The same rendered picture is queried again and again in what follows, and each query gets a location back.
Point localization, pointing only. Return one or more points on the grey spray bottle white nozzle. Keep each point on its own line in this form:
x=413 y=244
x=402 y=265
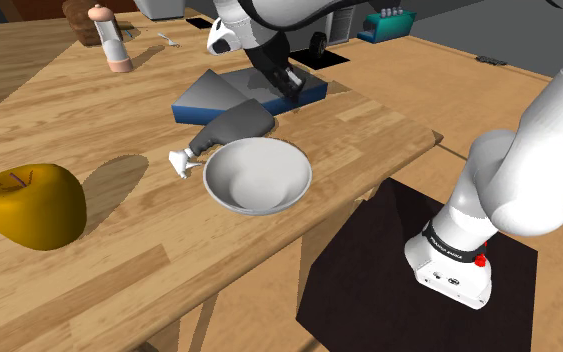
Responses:
x=237 y=124

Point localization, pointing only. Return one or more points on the dark robot stand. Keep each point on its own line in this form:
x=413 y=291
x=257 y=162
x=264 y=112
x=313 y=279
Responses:
x=408 y=302

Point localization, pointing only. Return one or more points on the small flat black object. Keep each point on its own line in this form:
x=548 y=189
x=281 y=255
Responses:
x=490 y=60

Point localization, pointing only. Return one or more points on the pink and white pepper mill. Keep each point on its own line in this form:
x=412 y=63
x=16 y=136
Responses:
x=113 y=46

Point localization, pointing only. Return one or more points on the teal coffee machine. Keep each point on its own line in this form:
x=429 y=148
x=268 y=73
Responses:
x=386 y=27

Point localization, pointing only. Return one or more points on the white box-shaped appliance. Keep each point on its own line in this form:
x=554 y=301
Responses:
x=164 y=7

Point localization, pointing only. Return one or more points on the blue book grey cover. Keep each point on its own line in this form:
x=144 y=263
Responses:
x=198 y=115

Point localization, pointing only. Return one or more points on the silver fork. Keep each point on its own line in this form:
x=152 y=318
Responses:
x=169 y=40

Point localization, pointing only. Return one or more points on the white appliance with black wheel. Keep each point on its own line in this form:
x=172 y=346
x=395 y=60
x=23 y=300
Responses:
x=340 y=24

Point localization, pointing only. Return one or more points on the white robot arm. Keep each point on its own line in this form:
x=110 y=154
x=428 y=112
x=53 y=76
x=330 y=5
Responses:
x=520 y=175

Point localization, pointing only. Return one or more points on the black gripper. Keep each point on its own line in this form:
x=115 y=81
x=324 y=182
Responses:
x=267 y=52

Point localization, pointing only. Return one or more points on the brown bread loaf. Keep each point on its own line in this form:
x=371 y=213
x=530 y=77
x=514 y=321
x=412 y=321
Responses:
x=78 y=22

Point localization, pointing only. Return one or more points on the white bowl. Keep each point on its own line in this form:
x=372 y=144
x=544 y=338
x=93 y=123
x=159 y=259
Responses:
x=256 y=175

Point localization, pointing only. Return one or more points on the wooden table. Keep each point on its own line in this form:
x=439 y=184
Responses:
x=115 y=122

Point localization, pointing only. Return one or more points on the yellow apple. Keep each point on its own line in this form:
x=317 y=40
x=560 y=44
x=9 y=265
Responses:
x=32 y=209

